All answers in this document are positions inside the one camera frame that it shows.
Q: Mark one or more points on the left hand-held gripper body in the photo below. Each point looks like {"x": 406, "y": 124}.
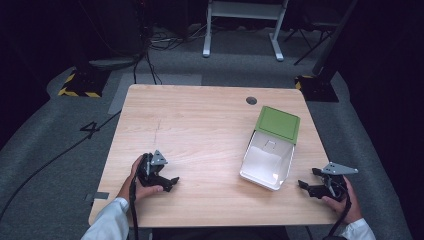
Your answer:
{"x": 150, "y": 173}

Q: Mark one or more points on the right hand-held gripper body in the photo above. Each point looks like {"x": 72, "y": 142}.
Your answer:
{"x": 336, "y": 188}

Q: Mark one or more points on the white box with green lid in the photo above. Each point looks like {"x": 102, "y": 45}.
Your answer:
{"x": 268, "y": 160}

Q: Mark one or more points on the person's right hand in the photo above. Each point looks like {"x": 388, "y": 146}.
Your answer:
{"x": 351, "y": 208}

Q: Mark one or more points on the person's left hand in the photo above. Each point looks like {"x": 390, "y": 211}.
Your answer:
{"x": 128, "y": 190}

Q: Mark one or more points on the grey tape strip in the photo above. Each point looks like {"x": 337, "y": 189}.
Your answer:
{"x": 100, "y": 196}

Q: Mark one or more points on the black stand yellow striped base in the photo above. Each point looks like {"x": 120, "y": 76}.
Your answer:
{"x": 83, "y": 85}

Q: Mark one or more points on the grey round stand base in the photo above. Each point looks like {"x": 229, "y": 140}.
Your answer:
{"x": 111, "y": 62}

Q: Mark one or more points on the black folding stand legs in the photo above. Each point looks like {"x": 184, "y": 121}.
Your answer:
{"x": 310, "y": 40}

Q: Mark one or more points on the grey post black striped base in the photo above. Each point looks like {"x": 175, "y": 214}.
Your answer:
{"x": 320, "y": 88}

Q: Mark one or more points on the white metal desk frame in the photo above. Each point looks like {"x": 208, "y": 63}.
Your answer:
{"x": 245, "y": 10}

